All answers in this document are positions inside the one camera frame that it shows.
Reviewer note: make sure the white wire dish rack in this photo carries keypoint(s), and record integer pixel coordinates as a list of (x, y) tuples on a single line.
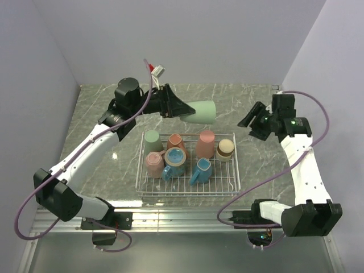
[(224, 180)]

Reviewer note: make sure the aluminium mounting rail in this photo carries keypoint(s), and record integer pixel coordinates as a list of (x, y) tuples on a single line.
[(155, 220)]

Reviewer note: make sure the orange floral mug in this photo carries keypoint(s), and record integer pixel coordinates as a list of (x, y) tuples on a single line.
[(175, 140)]

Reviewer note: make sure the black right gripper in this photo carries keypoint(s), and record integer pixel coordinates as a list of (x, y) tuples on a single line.
[(258, 109)]

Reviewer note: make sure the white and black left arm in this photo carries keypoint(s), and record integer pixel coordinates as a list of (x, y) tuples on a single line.
[(57, 188)]

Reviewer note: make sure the tall pink plastic cup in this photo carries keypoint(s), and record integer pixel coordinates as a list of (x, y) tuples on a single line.
[(205, 144)]

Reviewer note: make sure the tall green plastic cup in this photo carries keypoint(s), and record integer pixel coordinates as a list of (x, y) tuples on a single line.
[(152, 142)]

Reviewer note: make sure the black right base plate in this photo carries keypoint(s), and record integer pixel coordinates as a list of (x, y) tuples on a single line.
[(261, 239)]

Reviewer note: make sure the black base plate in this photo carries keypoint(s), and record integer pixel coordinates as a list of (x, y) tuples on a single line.
[(103, 233), (261, 239)]

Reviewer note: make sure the cream and brown ceramic cup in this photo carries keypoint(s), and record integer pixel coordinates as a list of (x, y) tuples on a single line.
[(225, 150)]

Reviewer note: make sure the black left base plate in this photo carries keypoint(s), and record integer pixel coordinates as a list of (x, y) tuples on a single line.
[(103, 233)]

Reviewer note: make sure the blue mug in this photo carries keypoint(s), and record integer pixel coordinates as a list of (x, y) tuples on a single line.
[(175, 159), (201, 172)]

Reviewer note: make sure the pink mug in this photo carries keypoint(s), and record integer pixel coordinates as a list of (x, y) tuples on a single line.
[(154, 163)]

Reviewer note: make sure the short green plastic cup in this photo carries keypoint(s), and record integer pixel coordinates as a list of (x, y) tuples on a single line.
[(205, 113)]

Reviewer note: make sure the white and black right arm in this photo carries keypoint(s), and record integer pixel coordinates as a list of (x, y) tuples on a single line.
[(314, 213)]

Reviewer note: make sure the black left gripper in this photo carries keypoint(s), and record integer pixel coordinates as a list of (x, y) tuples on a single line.
[(171, 106)]

